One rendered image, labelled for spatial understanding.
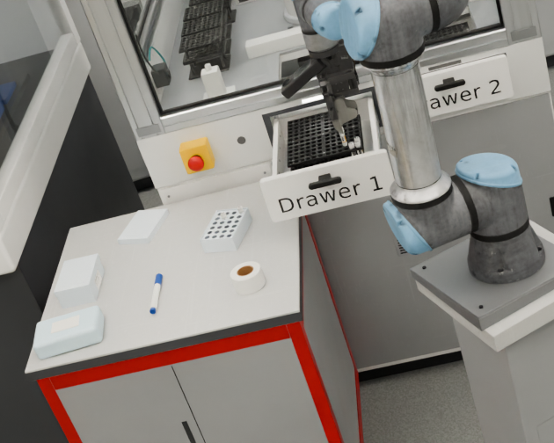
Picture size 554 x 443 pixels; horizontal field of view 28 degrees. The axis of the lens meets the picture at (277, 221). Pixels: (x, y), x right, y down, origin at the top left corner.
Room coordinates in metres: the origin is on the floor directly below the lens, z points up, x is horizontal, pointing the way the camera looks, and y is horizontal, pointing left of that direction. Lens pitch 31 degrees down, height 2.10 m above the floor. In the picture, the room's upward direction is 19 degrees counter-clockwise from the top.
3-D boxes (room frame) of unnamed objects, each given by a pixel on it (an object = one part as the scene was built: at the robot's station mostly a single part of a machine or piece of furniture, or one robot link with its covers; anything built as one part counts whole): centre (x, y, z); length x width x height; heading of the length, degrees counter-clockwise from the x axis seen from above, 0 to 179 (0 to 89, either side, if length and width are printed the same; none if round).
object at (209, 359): (2.22, 0.27, 0.38); 0.62 x 0.58 x 0.76; 79
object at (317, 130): (2.33, -0.17, 0.87); 0.22 x 0.18 x 0.06; 169
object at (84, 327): (2.05, 0.51, 0.78); 0.15 x 0.10 x 0.04; 85
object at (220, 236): (2.25, 0.12, 0.78); 0.12 x 0.08 x 0.04; 154
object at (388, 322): (2.90, -0.33, 0.40); 1.03 x 0.95 x 0.80; 79
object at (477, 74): (2.38, -0.50, 0.87); 0.29 x 0.02 x 0.11; 79
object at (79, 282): (2.24, 0.48, 0.79); 0.13 x 0.09 x 0.05; 168
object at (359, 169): (2.13, -0.13, 0.87); 0.29 x 0.02 x 0.11; 79
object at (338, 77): (2.22, -0.23, 1.10); 0.09 x 0.08 x 0.12; 79
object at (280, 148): (2.34, -0.17, 0.86); 0.40 x 0.26 x 0.06; 169
